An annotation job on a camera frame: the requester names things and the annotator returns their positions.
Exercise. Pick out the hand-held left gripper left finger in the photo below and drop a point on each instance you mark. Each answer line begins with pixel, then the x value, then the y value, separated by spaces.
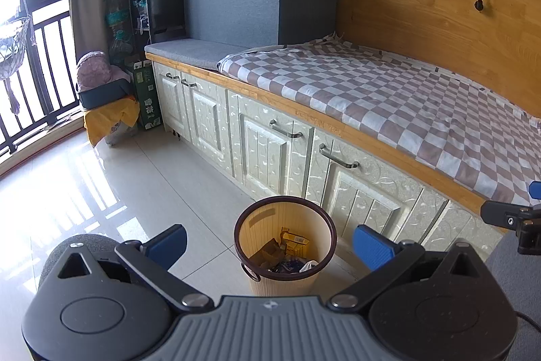
pixel 167 247

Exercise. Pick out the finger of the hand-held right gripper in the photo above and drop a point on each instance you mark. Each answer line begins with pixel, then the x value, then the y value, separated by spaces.
pixel 507 214
pixel 536 191

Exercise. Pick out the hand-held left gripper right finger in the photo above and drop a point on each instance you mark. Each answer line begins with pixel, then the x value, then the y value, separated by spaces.
pixel 374 247

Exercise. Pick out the white plastic bag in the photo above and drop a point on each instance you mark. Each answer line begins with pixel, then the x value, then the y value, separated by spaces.
pixel 309 266

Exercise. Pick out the yellow carton box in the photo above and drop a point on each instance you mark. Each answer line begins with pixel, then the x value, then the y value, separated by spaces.
pixel 296 242

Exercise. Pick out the torn brown cardboard box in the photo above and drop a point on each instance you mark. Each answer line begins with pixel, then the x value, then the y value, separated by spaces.
pixel 270 255

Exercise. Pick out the beige bin with brown rim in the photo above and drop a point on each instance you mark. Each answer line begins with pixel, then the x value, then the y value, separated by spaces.
pixel 270 217

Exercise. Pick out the grey upholstered seat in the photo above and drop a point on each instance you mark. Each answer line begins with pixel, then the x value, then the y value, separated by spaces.
pixel 520 285

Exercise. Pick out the cream cabinet with wooden rim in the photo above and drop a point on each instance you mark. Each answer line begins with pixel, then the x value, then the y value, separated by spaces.
pixel 211 115

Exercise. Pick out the green carton box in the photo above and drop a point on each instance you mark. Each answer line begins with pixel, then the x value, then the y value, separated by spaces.
pixel 146 98

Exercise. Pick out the brown white checkered blanket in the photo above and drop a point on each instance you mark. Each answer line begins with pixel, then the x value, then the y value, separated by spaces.
pixel 380 90

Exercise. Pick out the dark basket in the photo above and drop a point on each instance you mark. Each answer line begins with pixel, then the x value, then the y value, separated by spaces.
pixel 105 94

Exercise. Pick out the pink cloth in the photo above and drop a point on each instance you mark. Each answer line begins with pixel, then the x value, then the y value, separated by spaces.
pixel 95 69

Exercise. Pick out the grey seat cushion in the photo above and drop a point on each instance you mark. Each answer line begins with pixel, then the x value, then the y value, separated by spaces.
pixel 190 50

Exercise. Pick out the black balcony railing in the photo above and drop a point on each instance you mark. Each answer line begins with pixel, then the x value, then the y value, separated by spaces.
pixel 42 69

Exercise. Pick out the wooden bed backboard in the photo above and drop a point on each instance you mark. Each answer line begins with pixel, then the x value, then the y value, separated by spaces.
pixel 401 14

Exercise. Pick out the teal patterned bag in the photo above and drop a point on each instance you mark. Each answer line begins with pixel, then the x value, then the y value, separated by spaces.
pixel 114 20

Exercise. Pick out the grey storage box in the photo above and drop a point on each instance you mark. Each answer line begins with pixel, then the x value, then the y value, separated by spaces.
pixel 253 5

